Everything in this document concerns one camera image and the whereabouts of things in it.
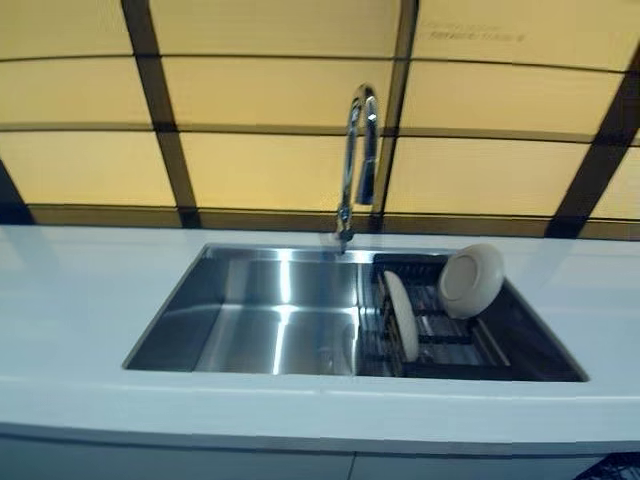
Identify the cream ceramic plate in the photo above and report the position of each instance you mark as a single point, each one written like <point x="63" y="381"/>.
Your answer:
<point x="470" y="282"/>
<point x="402" y="315"/>

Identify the chrome gooseneck kitchen faucet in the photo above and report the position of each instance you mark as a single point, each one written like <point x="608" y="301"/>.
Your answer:
<point x="350" y="165"/>

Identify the narrow white cabinet door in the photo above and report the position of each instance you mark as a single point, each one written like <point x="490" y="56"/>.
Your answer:
<point x="450" y="470"/>

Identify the black tined dishwasher rack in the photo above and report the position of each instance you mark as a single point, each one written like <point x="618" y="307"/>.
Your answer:
<point x="612" y="471"/>

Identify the black sink drying rack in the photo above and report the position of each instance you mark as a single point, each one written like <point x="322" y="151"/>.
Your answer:
<point x="450" y="340"/>

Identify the stainless steel sink basin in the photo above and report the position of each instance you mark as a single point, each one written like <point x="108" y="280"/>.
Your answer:
<point x="260" y="320"/>

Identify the wide white cabinet door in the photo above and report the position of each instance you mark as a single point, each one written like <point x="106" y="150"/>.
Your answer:
<point x="175" y="462"/>

